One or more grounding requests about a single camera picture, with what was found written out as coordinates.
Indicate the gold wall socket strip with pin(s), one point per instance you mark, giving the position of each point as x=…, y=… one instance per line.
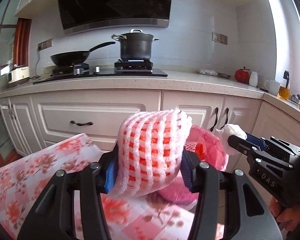
x=46, y=44

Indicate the white tissue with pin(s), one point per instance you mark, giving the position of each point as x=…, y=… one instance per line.
x=231, y=131

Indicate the silver wall socket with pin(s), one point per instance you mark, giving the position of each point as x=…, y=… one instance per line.
x=219, y=38

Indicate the pink floral tablecloth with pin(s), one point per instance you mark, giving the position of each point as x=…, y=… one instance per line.
x=27, y=180

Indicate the dark stock pot with lid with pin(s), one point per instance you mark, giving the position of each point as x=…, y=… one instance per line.
x=137, y=47

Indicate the sliding glass door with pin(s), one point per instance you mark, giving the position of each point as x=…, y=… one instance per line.
x=0, y=55

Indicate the black gas stove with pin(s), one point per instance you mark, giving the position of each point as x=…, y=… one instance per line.
x=102, y=73

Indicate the small white jug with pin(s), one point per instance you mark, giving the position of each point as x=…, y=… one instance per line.
x=253, y=79

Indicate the beige stone countertop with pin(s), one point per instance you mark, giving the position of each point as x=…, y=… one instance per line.
x=190, y=82

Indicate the glass pot with yellow liquid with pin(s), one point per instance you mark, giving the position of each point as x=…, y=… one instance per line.
x=283, y=92

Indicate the person's right hand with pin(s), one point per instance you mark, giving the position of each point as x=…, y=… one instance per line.
x=287, y=215

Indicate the red wooden door frame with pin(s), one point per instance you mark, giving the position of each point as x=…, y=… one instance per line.
x=23, y=40

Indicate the pink foam fruit net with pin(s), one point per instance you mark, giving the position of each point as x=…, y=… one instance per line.
x=150, y=155

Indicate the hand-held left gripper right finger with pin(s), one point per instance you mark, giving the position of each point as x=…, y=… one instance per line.
x=187, y=173

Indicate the small grey dish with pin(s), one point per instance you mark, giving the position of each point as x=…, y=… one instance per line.
x=224, y=75

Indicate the black range hood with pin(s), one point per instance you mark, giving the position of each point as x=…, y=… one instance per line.
x=115, y=2

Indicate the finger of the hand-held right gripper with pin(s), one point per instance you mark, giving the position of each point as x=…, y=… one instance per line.
x=240, y=144
x=255, y=140

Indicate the bin with pink bag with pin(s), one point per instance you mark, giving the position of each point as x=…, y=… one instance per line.
x=212, y=152

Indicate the white kitchen drawer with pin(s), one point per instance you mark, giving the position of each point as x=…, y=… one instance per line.
x=90, y=110

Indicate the black wok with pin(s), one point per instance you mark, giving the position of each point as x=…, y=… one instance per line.
x=70, y=57

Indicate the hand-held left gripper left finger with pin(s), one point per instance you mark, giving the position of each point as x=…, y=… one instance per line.
x=110, y=177

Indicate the white rice cooker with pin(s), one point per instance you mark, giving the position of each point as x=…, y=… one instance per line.
x=18, y=76

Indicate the white two-door lower cabinet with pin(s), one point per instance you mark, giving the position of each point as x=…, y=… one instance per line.
x=22, y=125
x=202, y=110

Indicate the white cup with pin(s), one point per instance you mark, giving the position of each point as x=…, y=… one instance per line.
x=272, y=87

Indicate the red round jar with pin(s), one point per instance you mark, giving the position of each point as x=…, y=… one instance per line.
x=242, y=75

